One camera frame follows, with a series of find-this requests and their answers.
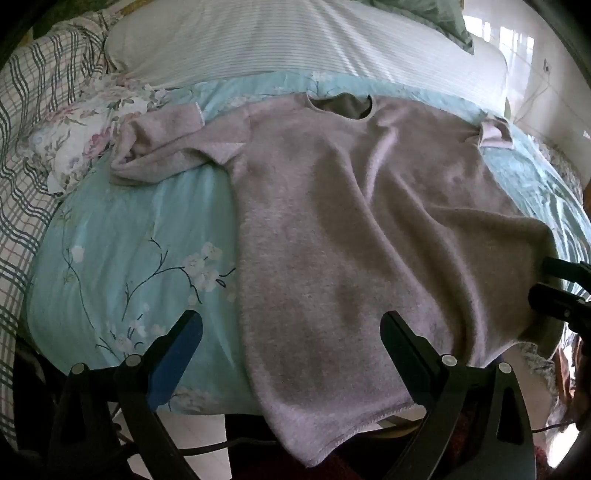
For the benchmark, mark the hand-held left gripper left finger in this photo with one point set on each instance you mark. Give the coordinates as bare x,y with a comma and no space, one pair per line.
178,355

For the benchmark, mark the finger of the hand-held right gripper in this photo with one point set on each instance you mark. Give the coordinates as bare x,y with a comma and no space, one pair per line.
565,268
556,302

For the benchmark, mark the white striped pillow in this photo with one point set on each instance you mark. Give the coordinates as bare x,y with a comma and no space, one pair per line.
277,41

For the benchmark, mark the white floral cloth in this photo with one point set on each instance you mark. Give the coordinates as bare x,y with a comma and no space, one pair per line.
78,138

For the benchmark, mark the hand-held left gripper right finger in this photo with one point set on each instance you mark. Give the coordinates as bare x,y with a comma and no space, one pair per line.
406,346

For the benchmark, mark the teal floral blanket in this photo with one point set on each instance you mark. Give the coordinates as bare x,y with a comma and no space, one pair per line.
138,230

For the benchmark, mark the green duvet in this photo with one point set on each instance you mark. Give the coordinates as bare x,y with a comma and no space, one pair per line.
429,14

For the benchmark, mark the dark red cloth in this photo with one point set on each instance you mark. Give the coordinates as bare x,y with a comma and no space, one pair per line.
351,470

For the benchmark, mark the pinkish grey knit sweater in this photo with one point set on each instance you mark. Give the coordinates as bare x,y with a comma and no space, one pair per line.
346,230

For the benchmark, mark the plaid bed sheet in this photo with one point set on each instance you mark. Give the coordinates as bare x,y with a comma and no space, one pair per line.
27,221

